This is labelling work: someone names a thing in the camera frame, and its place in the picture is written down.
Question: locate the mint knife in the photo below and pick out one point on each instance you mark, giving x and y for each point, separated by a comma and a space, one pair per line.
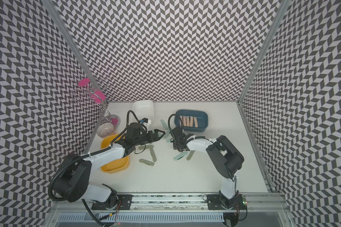
164, 124
181, 155

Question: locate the mint knife angled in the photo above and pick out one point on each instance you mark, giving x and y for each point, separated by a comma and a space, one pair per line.
166, 135

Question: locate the mint knife top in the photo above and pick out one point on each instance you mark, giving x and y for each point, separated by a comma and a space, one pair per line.
164, 124

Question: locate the olive knife horizontal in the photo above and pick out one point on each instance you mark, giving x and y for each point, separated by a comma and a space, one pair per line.
146, 146

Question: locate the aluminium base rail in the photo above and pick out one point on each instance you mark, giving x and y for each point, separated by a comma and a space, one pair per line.
201, 202

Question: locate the dark teal storage box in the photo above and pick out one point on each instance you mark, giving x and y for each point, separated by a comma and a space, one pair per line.
202, 118

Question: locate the yellow storage box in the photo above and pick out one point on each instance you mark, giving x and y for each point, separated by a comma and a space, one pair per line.
117, 165

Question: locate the olive knife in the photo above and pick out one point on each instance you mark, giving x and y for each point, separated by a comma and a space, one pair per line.
189, 156
146, 162

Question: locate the white storage box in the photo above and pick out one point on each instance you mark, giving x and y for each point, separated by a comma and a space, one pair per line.
144, 109

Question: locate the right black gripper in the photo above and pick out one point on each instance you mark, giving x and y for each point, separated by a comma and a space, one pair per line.
175, 146

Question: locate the mint knife lower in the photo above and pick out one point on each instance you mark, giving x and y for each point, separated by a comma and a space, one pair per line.
181, 155

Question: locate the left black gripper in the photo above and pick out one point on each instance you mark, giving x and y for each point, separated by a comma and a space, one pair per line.
156, 138

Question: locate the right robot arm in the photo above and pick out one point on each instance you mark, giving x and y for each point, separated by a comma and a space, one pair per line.
225, 157

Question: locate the olive knife vertical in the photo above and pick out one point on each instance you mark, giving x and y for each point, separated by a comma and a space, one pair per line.
153, 155

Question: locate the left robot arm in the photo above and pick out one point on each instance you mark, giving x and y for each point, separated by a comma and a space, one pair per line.
71, 182

